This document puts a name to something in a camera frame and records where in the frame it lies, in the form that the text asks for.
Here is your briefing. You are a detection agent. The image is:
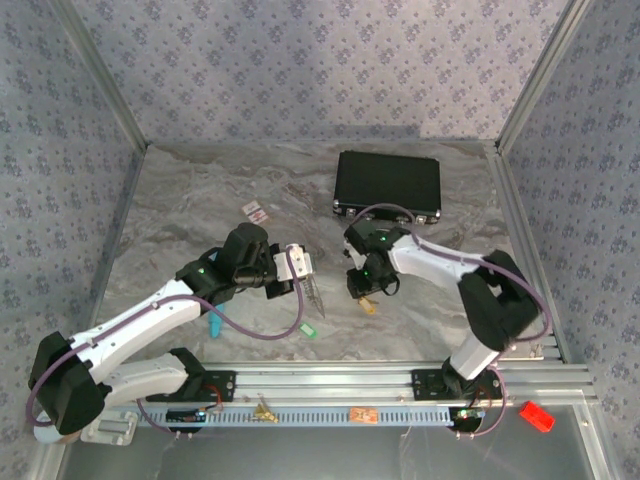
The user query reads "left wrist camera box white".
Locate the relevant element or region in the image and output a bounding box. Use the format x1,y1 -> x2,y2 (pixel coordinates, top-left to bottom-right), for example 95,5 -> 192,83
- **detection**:
273,243 -> 316,281

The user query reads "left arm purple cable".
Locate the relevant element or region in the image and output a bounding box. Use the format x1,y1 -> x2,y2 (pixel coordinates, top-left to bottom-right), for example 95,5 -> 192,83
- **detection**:
27,277 -> 309,440

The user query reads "aluminium frame post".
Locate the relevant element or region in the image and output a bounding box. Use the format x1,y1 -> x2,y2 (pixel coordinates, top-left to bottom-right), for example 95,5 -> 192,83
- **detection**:
493,0 -> 595,152
49,0 -> 151,150

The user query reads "red plastic block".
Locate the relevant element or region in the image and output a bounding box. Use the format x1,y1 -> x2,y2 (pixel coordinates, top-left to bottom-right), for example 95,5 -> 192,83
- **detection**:
518,400 -> 556,432

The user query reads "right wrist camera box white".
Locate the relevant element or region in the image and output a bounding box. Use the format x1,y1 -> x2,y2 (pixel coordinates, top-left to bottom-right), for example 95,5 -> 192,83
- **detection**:
343,237 -> 369,274

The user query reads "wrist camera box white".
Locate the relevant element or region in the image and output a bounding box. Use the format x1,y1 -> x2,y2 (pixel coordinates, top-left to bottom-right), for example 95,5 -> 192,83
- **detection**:
273,243 -> 316,281
343,237 -> 369,274

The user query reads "aluminium side rail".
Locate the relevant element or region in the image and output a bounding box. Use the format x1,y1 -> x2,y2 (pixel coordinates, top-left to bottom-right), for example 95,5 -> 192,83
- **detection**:
79,142 -> 151,364
487,142 -> 571,364

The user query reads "gold triangular piece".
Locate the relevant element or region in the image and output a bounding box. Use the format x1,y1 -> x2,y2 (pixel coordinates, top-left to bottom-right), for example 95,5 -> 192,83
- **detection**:
251,402 -> 279,424

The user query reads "slotted grey cable duct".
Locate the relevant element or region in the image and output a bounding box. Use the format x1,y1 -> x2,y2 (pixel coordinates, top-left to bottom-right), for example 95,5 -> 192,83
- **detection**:
134,405 -> 457,427

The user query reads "turquoise plastic pen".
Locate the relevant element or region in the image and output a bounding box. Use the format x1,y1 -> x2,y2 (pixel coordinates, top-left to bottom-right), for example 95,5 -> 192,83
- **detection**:
205,249 -> 227,340

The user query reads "grey metal bracket plate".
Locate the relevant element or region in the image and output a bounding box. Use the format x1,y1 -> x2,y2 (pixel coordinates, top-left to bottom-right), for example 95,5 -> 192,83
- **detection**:
80,409 -> 137,446

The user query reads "silver keyring plate with rings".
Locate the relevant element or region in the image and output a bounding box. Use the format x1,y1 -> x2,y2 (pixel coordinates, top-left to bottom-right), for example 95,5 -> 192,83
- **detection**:
298,252 -> 329,320

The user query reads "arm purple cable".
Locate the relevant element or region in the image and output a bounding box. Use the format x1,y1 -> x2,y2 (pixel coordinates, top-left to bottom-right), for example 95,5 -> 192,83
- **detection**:
349,202 -> 554,441
27,277 -> 309,440

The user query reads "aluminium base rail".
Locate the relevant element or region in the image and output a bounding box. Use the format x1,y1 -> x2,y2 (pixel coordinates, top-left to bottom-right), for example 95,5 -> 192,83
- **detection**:
99,360 -> 599,407

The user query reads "small red white card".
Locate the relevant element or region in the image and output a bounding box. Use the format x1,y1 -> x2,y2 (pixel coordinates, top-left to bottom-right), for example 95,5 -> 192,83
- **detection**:
241,198 -> 270,227

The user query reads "black aluminium case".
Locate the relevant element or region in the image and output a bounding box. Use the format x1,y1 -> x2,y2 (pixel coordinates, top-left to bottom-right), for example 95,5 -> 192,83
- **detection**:
332,150 -> 444,234

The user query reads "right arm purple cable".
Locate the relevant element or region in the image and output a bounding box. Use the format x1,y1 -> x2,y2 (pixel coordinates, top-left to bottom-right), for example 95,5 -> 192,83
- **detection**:
349,202 -> 554,441

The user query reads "white tape roll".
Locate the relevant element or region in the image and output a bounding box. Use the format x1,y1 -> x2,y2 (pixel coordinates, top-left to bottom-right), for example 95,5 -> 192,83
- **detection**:
33,422 -> 76,446

